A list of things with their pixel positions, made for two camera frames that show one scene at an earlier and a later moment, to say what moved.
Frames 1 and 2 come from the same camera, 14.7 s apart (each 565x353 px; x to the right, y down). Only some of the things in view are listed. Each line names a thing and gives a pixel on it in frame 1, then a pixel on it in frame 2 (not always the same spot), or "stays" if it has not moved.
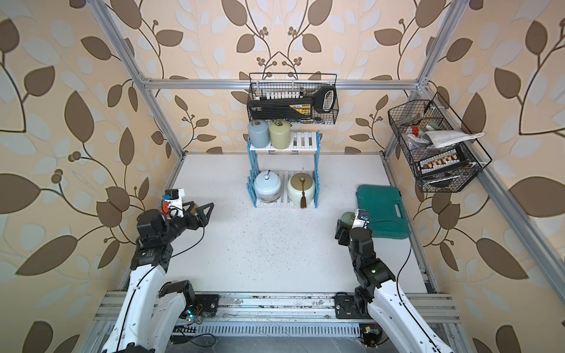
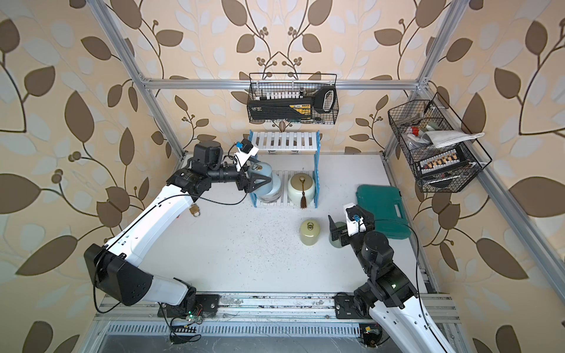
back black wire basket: x=296 y=98 stays
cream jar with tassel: x=301 y=189 stays
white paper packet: x=438 y=138 stays
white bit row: x=283 y=95 stays
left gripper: x=202 y=220 to x=253 y=184
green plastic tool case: x=386 y=211 stays
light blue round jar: x=267 y=187 stays
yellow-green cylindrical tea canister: x=279 y=131 to x=310 y=232
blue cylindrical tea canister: x=259 y=134 to x=264 y=169
